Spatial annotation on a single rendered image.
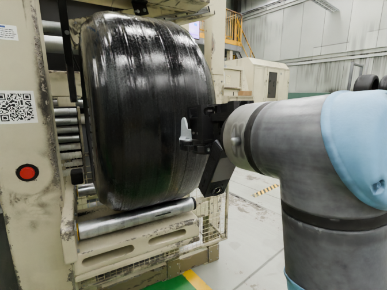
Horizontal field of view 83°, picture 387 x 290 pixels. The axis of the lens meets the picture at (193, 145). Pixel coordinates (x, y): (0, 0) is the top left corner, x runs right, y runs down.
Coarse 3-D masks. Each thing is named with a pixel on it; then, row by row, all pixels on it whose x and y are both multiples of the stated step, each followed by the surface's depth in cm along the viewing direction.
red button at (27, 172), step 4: (24, 168) 53; (28, 168) 54; (32, 168) 54; (20, 172) 53; (24, 172) 53; (28, 172) 54; (32, 172) 54; (24, 176) 54; (28, 176) 54; (32, 176) 55
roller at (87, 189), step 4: (84, 184) 82; (88, 184) 82; (92, 184) 82; (80, 188) 80; (84, 188) 81; (88, 188) 81; (92, 188) 82; (80, 192) 80; (84, 192) 80; (88, 192) 81; (92, 192) 82; (80, 196) 81
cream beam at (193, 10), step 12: (84, 0) 92; (96, 0) 92; (108, 0) 92; (120, 0) 92; (156, 0) 92; (168, 0) 92; (180, 0) 92; (192, 0) 92; (204, 0) 94; (192, 12) 105
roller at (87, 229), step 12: (156, 204) 67; (168, 204) 67; (180, 204) 68; (192, 204) 70; (108, 216) 60; (120, 216) 61; (132, 216) 62; (144, 216) 63; (156, 216) 64; (168, 216) 67; (84, 228) 56; (96, 228) 57; (108, 228) 58; (120, 228) 60
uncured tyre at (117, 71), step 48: (96, 48) 45; (144, 48) 47; (192, 48) 53; (96, 96) 43; (144, 96) 44; (192, 96) 49; (96, 144) 46; (144, 144) 46; (96, 192) 63; (144, 192) 53
